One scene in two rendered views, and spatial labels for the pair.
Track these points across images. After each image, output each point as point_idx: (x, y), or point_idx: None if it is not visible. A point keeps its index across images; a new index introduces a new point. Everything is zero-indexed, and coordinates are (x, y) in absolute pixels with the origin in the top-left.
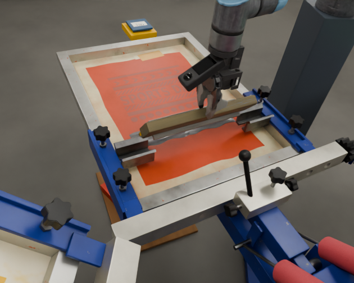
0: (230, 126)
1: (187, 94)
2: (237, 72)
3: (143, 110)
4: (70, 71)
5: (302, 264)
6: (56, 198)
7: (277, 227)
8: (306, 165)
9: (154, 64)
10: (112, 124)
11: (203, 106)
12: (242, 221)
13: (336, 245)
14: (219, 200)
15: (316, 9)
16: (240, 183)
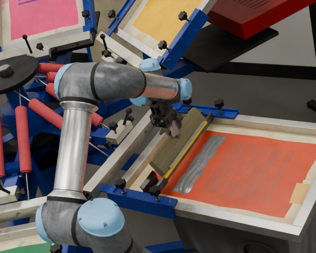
0: (171, 184)
1: (224, 184)
2: (151, 114)
3: (238, 152)
4: (313, 125)
5: (93, 132)
6: (164, 42)
7: (108, 132)
8: (104, 165)
9: (283, 188)
10: (243, 133)
11: (177, 135)
12: (132, 156)
13: None
14: (139, 123)
15: (141, 246)
16: (134, 135)
